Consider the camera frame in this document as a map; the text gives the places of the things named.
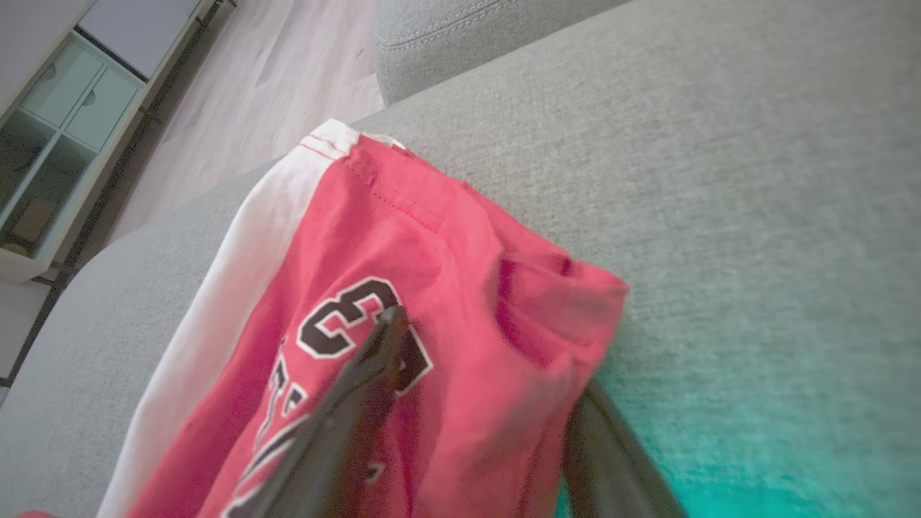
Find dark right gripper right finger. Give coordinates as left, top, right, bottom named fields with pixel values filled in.
left=564, top=381, right=685, bottom=518

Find grey sofa cushion with seam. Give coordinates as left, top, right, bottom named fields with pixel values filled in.
left=373, top=0, right=628, bottom=106

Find white cabinet with glass doors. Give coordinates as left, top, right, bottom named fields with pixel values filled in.
left=0, top=0, right=235, bottom=286

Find red shorts with white stripe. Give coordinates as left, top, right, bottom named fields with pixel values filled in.
left=96, top=118, right=631, bottom=518

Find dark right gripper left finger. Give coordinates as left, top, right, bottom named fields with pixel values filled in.
left=222, top=305, right=412, bottom=518

